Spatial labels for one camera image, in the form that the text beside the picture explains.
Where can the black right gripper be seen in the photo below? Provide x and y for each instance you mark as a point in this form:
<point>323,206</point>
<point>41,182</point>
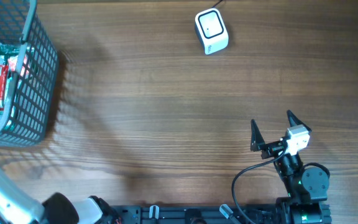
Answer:
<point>257,140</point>

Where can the red stick sachet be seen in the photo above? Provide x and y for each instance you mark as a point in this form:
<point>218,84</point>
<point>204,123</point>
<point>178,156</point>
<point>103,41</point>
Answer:
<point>0,87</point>

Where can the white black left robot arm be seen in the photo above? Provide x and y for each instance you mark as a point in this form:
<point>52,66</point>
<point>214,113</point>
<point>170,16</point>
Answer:
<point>18,207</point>

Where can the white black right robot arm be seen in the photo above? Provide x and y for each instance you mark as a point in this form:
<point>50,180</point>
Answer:
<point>306,184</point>

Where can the white barcode scanner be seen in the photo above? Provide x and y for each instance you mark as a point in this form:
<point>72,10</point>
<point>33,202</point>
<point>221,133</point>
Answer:
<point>211,30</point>

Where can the grey plastic mesh basket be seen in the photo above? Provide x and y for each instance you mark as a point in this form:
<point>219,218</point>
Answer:
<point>29,87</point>

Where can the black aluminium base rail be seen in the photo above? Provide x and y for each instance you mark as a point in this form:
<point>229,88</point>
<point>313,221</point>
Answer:
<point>258,213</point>

